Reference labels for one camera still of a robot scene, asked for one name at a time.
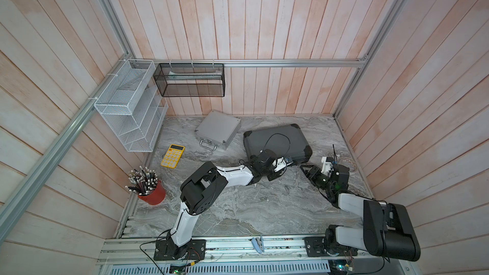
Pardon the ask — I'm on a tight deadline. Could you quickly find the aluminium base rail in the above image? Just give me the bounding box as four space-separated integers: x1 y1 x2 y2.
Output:
96 235 387 274

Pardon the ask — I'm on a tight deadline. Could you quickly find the black mesh wall basket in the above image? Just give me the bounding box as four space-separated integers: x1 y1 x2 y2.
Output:
153 62 226 98

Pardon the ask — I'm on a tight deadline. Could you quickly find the silver aluminium poker case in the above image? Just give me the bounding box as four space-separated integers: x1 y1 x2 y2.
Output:
194 110 241 152

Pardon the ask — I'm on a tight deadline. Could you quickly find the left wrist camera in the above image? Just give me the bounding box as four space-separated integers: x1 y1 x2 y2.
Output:
273 157 294 173

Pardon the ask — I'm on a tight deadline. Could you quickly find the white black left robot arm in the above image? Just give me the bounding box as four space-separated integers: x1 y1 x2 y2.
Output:
167 149 293 248

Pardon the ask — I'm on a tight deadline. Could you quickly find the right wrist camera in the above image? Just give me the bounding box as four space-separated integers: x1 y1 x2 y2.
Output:
321 157 336 175

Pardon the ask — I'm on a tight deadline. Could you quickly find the white wire mesh shelf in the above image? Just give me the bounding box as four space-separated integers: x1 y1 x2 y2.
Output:
95 59 168 153

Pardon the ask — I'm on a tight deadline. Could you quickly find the red pencil cup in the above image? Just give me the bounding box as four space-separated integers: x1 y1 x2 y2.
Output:
126 166 166 206

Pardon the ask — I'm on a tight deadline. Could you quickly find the blue clip on rail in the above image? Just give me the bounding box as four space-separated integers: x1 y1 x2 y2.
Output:
251 236 264 254

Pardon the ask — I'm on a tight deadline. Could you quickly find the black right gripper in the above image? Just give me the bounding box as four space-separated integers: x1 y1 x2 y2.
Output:
301 164 335 192

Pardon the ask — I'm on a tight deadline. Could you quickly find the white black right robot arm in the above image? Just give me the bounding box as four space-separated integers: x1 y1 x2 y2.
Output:
300 159 421 262

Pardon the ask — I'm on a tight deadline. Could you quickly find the dark grey poker case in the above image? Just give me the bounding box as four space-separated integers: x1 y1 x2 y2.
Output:
243 123 313 164

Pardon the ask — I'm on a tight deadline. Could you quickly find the yellow calculator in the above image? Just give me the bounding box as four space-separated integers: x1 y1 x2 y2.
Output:
160 144 185 169

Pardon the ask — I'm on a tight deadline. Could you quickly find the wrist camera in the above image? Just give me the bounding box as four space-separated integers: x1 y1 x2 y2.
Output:
273 157 294 173
321 157 336 175

